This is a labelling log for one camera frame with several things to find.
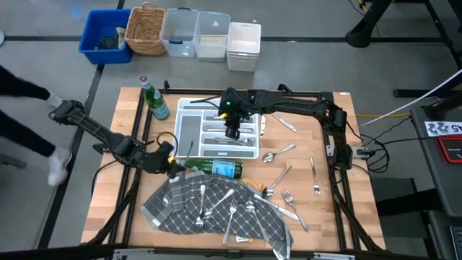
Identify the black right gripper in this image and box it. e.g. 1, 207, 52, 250
217, 87, 254, 141

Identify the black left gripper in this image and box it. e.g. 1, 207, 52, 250
147, 142, 186, 180

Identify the silver fork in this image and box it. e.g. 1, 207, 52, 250
214, 136, 256, 147
196, 183, 206, 228
309, 156, 321, 196
221, 199, 238, 246
280, 189, 311, 233

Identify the grey checked dish towel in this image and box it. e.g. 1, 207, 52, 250
139, 171, 294, 260

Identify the white cutlery tray organizer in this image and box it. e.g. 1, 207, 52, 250
173, 97, 261, 160

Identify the green glass bottle blue label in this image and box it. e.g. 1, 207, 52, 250
180, 160, 243, 181

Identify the orange cloth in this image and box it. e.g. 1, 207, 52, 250
240, 177, 263, 192

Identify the green glass bottle red cap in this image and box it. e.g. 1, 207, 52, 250
139, 75, 170, 121

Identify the clear plastic bin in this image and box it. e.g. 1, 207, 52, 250
193, 11, 232, 63

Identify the white plastic bin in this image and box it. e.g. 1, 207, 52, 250
226, 22, 262, 72

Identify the person's shoe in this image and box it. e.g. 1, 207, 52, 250
46, 92, 64, 109
46, 147, 73, 187

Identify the clear bin with blue latch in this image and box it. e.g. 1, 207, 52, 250
159, 6, 199, 59

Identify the wicker basket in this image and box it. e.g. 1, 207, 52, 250
124, 1, 167, 57

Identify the black cloth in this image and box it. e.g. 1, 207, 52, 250
95, 34, 120, 51

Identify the person's leg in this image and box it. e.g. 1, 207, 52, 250
0, 110, 57, 158
0, 64, 51, 101

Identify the blue plastic bin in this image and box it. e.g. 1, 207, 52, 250
78, 9, 134, 65

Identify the grey furniture foot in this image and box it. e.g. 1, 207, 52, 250
0, 153, 28, 169

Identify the black stand leg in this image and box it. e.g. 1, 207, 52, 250
344, 0, 394, 49

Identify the black desk foot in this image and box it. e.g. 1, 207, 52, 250
371, 176, 445, 217

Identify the black floor bar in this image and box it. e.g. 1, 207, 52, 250
392, 70, 462, 99

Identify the white printed label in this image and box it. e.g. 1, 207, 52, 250
424, 121, 462, 137

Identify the red device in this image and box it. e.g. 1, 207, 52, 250
435, 135, 462, 164

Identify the dark keyboard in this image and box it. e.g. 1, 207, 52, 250
449, 225, 462, 260

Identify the black aluminium table frame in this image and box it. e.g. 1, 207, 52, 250
0, 79, 434, 260

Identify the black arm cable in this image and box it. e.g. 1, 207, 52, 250
90, 157, 126, 198

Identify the silver metal bracket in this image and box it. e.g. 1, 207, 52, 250
313, 252, 357, 260
113, 248, 154, 260

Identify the yellow cable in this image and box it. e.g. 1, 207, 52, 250
359, 112, 412, 119

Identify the black cable bundle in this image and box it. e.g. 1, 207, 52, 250
355, 117, 414, 174

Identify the white cable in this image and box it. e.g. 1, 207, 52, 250
362, 68, 462, 126

